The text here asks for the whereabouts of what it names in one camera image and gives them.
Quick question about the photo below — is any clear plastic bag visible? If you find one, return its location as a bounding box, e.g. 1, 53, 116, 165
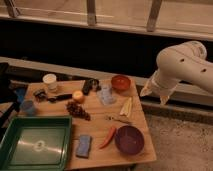
97, 84, 116, 105

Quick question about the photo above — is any red chili pepper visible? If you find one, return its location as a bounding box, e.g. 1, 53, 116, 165
99, 126, 116, 149

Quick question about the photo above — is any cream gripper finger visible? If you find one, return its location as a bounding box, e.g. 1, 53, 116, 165
160, 95, 169, 105
140, 86, 152, 97

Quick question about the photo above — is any white paper cup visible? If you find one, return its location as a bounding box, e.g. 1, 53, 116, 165
42, 74, 57, 92

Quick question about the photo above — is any orange fruit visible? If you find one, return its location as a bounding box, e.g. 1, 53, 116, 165
72, 90, 84, 103

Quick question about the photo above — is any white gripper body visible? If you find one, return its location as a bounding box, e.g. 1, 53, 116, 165
150, 70, 180, 96

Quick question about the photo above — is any black handled tool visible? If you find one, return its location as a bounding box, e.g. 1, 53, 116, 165
33, 89, 72, 103

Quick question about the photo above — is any blue cup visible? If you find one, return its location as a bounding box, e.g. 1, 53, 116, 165
20, 100, 36, 116

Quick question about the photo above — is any yellow banana peel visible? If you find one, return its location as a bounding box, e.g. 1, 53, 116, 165
120, 97, 132, 117

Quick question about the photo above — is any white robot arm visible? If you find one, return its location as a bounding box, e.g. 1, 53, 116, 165
140, 41, 213, 105

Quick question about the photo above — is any green plastic tray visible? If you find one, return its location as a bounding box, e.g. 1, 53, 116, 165
0, 116, 72, 171

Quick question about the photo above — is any red bowl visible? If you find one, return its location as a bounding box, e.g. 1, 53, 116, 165
111, 75, 131, 91

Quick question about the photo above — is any small metal utensil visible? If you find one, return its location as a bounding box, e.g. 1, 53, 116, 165
104, 116, 131, 124

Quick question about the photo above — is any wooden board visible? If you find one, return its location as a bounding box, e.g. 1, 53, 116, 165
25, 80, 156, 171

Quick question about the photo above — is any purple bowl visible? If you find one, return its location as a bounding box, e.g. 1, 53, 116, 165
115, 125, 145, 155

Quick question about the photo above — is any bunch of dark grapes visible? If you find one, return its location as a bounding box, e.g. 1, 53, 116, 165
66, 101, 91, 121

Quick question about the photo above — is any blue sponge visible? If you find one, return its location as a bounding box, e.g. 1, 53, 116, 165
76, 135, 92, 158

